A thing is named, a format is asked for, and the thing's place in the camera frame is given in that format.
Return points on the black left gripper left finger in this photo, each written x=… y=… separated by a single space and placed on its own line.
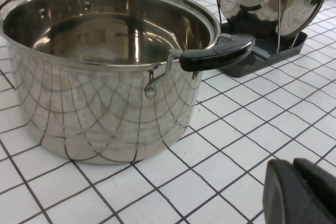
x=283 y=195

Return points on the stainless steel pot lid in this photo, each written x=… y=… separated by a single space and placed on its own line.
x=302 y=3

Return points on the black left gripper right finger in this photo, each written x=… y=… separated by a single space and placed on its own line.
x=320 y=190

